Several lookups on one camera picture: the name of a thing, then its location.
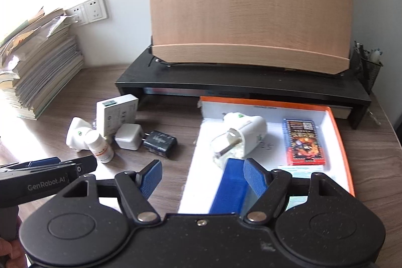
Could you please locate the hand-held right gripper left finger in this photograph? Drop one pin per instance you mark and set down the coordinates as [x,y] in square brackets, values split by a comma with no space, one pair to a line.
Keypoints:
[150,177]

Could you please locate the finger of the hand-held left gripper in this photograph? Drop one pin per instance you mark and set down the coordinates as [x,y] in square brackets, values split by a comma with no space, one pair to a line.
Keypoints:
[44,162]
[84,164]

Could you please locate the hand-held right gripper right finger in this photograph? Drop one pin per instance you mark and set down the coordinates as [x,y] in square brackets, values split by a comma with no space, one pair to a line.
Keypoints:
[256,177]

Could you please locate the blue plastic box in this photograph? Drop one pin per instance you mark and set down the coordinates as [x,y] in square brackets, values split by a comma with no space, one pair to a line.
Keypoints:
[230,186]

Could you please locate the black charger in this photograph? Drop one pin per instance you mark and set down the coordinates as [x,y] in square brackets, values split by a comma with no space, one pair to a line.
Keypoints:
[161,144]

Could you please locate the white charger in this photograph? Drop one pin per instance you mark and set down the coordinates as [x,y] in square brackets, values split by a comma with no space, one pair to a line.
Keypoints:
[127,136]

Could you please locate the white cardboard box with orange rim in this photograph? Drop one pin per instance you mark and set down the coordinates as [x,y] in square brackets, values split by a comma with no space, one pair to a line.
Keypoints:
[273,130]

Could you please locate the white mosquito repellent plug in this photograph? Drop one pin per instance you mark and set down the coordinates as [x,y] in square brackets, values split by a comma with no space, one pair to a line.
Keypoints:
[77,133]
[248,126]

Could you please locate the red playing card box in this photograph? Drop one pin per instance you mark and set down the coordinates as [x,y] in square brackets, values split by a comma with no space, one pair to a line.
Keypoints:
[304,142]

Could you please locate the person's left hand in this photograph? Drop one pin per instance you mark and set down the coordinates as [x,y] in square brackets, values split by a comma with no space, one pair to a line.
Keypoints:
[11,255]

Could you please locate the white pill bottle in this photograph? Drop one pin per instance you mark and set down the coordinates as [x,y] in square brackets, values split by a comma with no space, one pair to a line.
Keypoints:
[100,147]

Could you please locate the white rectangular box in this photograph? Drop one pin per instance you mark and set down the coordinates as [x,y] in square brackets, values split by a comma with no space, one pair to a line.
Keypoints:
[116,114]

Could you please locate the stack of books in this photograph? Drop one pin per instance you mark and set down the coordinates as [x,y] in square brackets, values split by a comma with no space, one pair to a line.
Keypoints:
[47,76]

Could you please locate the black monitor riser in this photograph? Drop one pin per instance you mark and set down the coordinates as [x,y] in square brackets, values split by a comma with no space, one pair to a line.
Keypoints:
[219,82]

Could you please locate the pile of loose papers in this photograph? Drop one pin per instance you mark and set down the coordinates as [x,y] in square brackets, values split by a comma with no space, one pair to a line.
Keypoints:
[25,32]

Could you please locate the small metal object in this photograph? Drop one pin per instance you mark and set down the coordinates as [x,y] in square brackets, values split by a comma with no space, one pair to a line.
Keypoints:
[374,118]

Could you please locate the clear plastic bag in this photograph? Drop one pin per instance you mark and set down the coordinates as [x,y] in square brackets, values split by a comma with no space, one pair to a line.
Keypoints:
[53,24]

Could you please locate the black mesh pen holder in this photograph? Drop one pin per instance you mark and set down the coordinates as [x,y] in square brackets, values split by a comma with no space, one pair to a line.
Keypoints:
[364,67]

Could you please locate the wooden book stand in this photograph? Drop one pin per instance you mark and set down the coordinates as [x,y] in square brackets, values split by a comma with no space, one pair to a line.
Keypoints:
[251,4]

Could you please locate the white wall socket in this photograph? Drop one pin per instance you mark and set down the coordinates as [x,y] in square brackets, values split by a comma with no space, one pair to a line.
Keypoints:
[77,14]
[96,8]

